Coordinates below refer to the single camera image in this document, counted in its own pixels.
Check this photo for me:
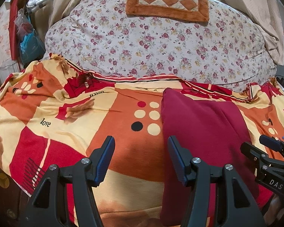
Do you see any white floral quilt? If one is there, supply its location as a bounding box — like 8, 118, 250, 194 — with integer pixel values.
45, 0, 277, 91

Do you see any dark red garment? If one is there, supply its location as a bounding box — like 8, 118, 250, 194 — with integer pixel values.
160, 89, 273, 226

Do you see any red hanging cloth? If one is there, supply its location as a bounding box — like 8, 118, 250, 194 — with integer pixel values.
8, 0, 29, 61

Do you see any blue plastic bag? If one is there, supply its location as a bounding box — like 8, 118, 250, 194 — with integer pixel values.
19, 30, 45, 65

